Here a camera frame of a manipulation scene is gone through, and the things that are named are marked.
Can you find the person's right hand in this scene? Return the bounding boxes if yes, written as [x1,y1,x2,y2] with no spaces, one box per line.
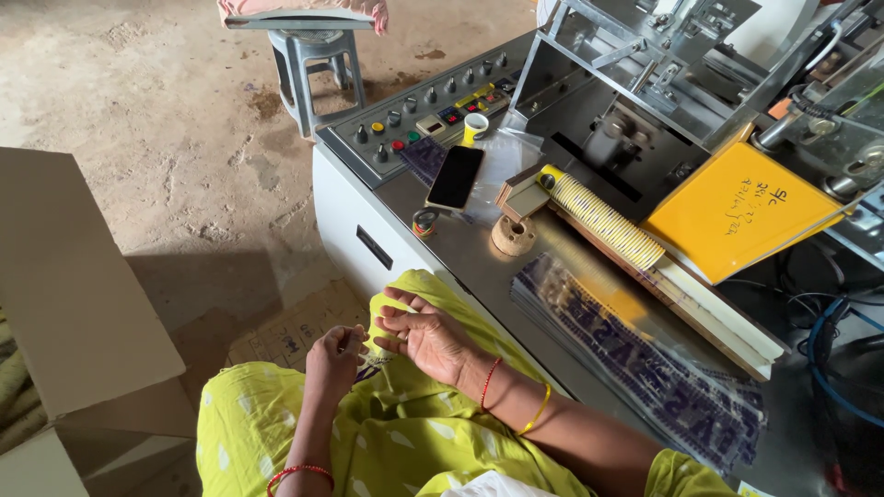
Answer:
[373,287,479,389]

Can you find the person's left hand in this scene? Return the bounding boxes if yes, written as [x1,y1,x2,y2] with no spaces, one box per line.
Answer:
[305,324,370,408]

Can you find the printed plastic sleeve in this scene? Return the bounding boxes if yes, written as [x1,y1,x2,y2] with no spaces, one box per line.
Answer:
[354,348,396,384]

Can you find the printed cardboard sheet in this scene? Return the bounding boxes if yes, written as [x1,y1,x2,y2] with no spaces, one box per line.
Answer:
[227,279,370,374]

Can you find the small tape roll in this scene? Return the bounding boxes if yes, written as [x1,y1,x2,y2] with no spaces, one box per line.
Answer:
[412,208,440,240]

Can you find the steel paper cup machine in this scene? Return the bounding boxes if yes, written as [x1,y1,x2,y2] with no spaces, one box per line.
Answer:
[312,0,884,497]

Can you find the red thread bangle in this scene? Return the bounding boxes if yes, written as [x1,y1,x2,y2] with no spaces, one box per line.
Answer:
[480,357,503,413]

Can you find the red beaded bangle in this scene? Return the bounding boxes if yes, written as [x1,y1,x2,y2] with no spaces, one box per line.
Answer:
[267,464,336,497]

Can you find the round cork disc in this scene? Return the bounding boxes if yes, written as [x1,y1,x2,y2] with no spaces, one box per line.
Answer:
[490,214,537,258]

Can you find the black smartphone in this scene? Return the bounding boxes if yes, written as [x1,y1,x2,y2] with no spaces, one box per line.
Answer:
[425,145,486,212]

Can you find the purple printed plastic bag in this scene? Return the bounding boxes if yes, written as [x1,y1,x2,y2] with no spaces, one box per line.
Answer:
[399,136,450,187]

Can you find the yellow bangle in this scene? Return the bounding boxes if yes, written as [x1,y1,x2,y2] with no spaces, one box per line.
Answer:
[517,383,553,436]

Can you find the white cloth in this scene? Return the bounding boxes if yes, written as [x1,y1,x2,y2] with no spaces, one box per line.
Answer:
[442,471,553,497]

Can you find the grey machine control panel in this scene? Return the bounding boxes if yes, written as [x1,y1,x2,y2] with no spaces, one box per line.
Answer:
[318,31,536,191]

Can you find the clear plastic bags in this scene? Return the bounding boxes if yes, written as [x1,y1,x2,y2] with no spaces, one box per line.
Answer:
[473,127,547,225]

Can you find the small yellow white paper cup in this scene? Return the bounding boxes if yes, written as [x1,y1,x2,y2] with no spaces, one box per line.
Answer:
[462,112,490,147]

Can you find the row of striped paper cups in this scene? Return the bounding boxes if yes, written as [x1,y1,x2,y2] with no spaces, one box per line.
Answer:
[537,164,665,272]

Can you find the grey plastic stool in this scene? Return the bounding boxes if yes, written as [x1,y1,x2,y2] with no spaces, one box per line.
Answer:
[268,29,367,139]

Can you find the large cardboard box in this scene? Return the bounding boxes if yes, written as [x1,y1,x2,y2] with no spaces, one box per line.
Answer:
[0,146,201,497]

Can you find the stack of purple printed sleeves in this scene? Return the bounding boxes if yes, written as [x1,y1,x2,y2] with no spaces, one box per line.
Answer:
[510,252,768,477]

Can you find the tray with pink cloth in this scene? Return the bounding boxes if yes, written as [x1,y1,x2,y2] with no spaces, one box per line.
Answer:
[216,0,389,35]

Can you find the woven green mat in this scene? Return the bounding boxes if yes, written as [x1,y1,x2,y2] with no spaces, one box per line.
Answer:
[0,304,49,457]

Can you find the wooden cup trough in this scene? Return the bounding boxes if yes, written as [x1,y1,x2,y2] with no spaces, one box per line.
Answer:
[494,166,788,382]

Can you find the yellow board with handwriting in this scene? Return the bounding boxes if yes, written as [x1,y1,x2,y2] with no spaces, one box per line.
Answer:
[641,141,847,285]

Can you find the black cables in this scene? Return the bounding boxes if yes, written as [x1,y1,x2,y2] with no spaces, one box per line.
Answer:
[718,272,884,332]

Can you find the blue hose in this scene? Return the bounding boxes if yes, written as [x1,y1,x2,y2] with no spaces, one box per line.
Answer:
[807,297,884,429]

